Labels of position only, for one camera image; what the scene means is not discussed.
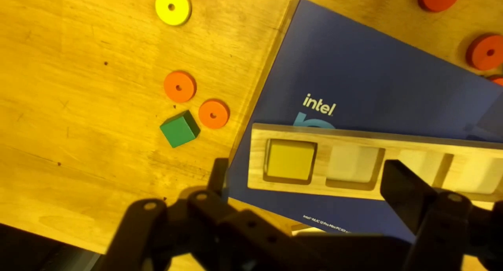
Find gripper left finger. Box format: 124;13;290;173
94;158;317;271

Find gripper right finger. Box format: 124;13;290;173
380;159;503;271

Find blue cardboard box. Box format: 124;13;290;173
226;0;503;244

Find yellow wooden ring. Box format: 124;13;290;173
155;0;192;26

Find wooden board with slots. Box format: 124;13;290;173
247;123;503;210

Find yellow block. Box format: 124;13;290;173
265;139;318;182

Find green block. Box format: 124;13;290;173
160;110;201;148

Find orange wooden ring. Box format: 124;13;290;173
198;99;230;129
163;70;197;103

